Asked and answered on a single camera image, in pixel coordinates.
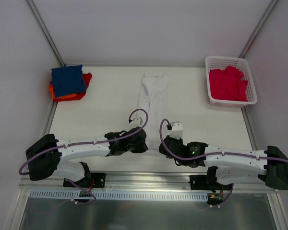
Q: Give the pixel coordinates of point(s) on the white plastic basket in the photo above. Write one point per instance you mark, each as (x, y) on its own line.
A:
(221, 62)

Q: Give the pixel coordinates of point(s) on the crumpled pink t shirt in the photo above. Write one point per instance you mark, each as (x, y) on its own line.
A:
(228, 84)

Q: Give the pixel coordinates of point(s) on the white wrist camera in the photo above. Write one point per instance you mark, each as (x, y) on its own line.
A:
(136, 122)
(175, 130)

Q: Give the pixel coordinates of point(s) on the white slotted cable duct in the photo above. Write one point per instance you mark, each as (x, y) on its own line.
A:
(120, 195)

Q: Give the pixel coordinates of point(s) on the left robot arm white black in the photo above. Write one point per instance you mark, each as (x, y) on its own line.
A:
(52, 157)

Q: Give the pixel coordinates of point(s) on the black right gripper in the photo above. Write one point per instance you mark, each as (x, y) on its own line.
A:
(165, 146)

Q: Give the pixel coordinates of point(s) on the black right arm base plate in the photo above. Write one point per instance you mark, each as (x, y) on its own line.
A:
(204, 182)

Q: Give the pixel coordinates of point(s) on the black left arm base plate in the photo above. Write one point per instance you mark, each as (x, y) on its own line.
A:
(93, 180)

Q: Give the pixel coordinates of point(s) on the right aluminium frame post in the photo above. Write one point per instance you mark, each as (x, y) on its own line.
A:
(259, 26)

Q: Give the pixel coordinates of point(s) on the aluminium frame post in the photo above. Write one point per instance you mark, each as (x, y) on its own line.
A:
(259, 26)
(42, 26)

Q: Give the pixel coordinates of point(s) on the white t shirt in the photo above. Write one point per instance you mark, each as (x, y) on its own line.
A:
(153, 98)

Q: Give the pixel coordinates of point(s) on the left aluminium frame post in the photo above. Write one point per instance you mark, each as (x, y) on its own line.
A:
(42, 26)

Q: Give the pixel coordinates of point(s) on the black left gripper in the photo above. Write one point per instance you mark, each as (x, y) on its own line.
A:
(141, 140)

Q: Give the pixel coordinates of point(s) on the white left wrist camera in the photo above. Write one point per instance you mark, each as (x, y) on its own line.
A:
(136, 122)

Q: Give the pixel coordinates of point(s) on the folded orange t shirt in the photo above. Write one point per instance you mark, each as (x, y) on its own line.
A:
(61, 97)

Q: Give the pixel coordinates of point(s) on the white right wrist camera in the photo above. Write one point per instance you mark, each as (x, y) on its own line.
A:
(175, 130)

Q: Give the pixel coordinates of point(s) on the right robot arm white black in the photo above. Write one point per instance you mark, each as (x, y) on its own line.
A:
(226, 167)

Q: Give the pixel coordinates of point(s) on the aluminium mounting rail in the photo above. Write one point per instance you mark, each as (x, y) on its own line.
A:
(125, 181)

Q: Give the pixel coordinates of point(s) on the folded blue t shirt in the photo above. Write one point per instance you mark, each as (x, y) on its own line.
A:
(67, 80)

